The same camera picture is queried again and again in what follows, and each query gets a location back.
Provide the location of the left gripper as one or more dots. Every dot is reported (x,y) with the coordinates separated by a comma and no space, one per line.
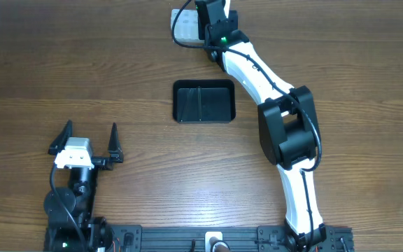
(103,164)

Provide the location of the clear test tube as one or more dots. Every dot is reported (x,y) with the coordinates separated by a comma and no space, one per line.
(199,105)
(186,105)

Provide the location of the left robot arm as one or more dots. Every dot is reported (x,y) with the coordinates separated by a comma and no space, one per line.
(79,206)

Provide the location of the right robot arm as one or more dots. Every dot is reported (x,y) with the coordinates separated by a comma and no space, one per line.
(250,73)

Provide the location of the black tray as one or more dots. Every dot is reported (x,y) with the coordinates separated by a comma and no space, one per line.
(219,105)

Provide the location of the white test tube rack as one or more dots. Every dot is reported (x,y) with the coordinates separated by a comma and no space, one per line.
(185,26)

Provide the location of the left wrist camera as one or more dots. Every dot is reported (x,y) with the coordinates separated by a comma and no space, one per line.
(75,154)

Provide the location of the mounting rail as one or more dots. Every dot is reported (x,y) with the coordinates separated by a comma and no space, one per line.
(173,239)

